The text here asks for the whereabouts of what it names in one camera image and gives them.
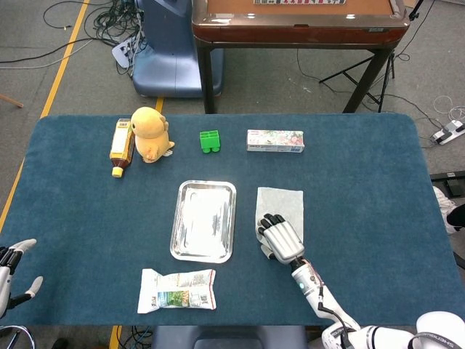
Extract face-up mahjong tile row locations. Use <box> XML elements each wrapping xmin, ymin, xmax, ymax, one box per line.
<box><xmin>253</xmin><ymin>0</ymin><xmax>347</xmax><ymax>6</ymax></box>

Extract grey-blue robot chest base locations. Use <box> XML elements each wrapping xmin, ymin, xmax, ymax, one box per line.
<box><xmin>150</xmin><ymin>325</ymin><xmax>308</xmax><ymax>349</ymax></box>

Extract blue felt table cover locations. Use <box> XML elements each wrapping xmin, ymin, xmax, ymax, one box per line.
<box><xmin>0</xmin><ymin>113</ymin><xmax>432</xmax><ymax>327</ymax></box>

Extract brown mahjong table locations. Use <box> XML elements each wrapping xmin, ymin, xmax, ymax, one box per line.
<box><xmin>191</xmin><ymin>0</ymin><xmax>411</xmax><ymax>114</ymax></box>

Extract black tripod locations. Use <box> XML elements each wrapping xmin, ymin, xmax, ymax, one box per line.
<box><xmin>319</xmin><ymin>0</ymin><xmax>426</xmax><ymax>113</ymax></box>

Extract yellow plush toy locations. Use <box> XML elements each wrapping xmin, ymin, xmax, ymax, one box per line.
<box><xmin>129</xmin><ymin>106</ymin><xmax>176</xmax><ymax>164</ymax></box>

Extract white shoe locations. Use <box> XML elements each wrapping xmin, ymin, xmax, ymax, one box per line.
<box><xmin>432</xmin><ymin>185</ymin><xmax>459</xmax><ymax>236</ymax></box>

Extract wooden stick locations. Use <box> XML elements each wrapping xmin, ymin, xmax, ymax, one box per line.
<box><xmin>0</xmin><ymin>93</ymin><xmax>25</xmax><ymax>109</ymax></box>

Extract stainless steel tray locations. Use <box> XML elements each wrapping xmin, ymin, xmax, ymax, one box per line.
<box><xmin>169</xmin><ymin>180</ymin><xmax>238</xmax><ymax>264</ymax></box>

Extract chrome stool ring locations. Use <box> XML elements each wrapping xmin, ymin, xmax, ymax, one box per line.
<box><xmin>0</xmin><ymin>325</ymin><xmax>36</xmax><ymax>349</ymax></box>

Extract white printed snack bag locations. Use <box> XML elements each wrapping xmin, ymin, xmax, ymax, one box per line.
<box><xmin>137</xmin><ymin>268</ymin><xmax>217</xmax><ymax>315</ymax></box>

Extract green plastic building block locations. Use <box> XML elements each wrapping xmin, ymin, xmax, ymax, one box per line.
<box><xmin>199</xmin><ymin>129</ymin><xmax>222</xmax><ymax>155</ymax></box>

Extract white paper sheet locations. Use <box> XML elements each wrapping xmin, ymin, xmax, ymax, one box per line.
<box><xmin>255</xmin><ymin>186</ymin><xmax>304</xmax><ymax>252</ymax></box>

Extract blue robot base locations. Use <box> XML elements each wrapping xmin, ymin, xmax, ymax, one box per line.
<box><xmin>132</xmin><ymin>0</ymin><xmax>225</xmax><ymax>99</ymax></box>

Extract black floor plate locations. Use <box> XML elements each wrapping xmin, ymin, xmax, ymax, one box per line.
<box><xmin>430</xmin><ymin>170</ymin><xmax>465</xmax><ymax>199</ymax></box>

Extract tea bottle with yellow cap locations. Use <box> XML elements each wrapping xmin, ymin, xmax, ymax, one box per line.
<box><xmin>109</xmin><ymin>118</ymin><xmax>136</xmax><ymax>178</ymax></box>

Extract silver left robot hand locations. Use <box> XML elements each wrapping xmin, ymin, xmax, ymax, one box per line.
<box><xmin>0</xmin><ymin>238</ymin><xmax>44</xmax><ymax>319</ymax></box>

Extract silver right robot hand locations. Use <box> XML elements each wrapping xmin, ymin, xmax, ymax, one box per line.
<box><xmin>256</xmin><ymin>213</ymin><xmax>305</xmax><ymax>265</ymax></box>

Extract white power strip with plugs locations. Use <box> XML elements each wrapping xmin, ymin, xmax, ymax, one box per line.
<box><xmin>111</xmin><ymin>36</ymin><xmax>146</xmax><ymax>70</ymax></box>

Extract black floor cable bundle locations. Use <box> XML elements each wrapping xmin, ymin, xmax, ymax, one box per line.
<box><xmin>0</xmin><ymin>0</ymin><xmax>146</xmax><ymax>77</ymax></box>

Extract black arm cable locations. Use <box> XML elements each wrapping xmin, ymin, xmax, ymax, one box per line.
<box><xmin>317</xmin><ymin>285</ymin><xmax>361</xmax><ymax>349</ymax></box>

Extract white cable coil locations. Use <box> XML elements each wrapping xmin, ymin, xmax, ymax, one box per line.
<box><xmin>433</xmin><ymin>95</ymin><xmax>465</xmax><ymax>121</ymax></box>

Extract floral toothpaste box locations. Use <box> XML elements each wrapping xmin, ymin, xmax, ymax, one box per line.
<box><xmin>246</xmin><ymin>129</ymin><xmax>305</xmax><ymax>153</ymax></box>

